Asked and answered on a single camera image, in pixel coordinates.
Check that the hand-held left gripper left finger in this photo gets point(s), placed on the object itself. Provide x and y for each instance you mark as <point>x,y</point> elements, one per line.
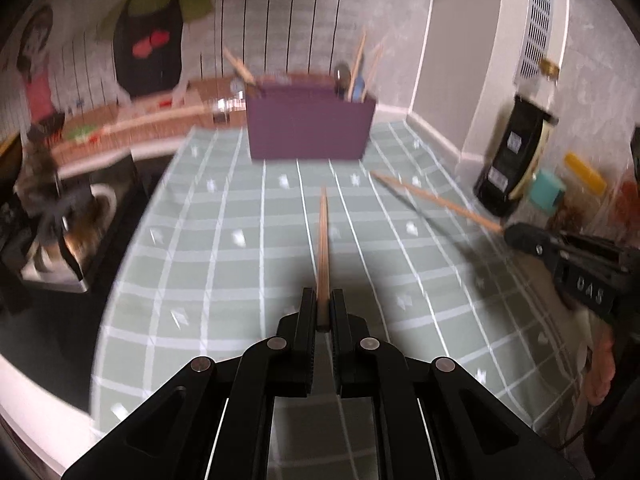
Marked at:
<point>310,310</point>

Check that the cartoon kitchen wall poster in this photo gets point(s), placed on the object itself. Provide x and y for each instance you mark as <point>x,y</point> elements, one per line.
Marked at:
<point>275,20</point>

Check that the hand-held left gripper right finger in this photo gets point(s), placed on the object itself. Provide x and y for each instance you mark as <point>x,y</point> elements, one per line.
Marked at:
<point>338,310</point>

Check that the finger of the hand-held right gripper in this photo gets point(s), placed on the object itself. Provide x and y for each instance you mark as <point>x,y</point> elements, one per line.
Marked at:
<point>530,241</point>

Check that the white vented appliance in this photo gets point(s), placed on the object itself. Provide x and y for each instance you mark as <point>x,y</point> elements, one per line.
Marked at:
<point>500,35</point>

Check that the green checkered table mat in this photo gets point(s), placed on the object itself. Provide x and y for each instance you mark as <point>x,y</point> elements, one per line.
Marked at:
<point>225,260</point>

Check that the wooden chopstick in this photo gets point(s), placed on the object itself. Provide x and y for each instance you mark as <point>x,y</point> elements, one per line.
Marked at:
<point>323,260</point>
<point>376,62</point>
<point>240,67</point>
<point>440,202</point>
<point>359,60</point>

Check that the light blue utensil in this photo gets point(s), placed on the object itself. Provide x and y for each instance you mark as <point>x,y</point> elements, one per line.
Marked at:
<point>356,91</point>

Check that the purple utensil holder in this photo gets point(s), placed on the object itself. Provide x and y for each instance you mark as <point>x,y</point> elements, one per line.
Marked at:
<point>305,125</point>

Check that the black gas stove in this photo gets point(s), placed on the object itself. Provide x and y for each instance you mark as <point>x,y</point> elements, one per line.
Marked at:
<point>50,260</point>

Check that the teal container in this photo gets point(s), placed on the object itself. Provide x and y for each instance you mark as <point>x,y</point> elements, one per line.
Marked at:
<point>546,191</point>

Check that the person's right hand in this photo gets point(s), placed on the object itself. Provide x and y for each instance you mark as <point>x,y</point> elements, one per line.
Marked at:
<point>600,370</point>

